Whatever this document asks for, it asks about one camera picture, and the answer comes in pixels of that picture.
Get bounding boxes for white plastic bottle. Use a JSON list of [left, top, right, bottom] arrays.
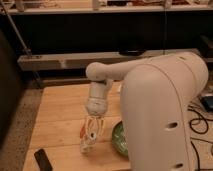
[[80, 116, 99, 154]]

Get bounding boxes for black phone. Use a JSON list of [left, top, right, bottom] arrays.
[[34, 149, 53, 171]]

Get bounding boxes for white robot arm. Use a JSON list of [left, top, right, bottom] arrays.
[[86, 52, 208, 171]]

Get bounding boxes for orange carrot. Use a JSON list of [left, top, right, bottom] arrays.
[[79, 125, 85, 138]]

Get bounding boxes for wooden low shelf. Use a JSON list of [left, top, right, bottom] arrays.
[[17, 48, 213, 72]]

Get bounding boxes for metal stand pole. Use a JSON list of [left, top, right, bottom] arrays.
[[0, 0, 42, 88]]

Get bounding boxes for green bowl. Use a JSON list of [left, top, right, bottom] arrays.
[[111, 122, 128, 157]]

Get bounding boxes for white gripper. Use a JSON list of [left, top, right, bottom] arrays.
[[84, 98, 108, 136]]

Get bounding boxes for black round object on shelf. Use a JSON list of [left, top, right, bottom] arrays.
[[119, 50, 145, 56]]

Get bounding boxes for upper shelf board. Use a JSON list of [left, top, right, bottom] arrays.
[[0, 0, 213, 14]]

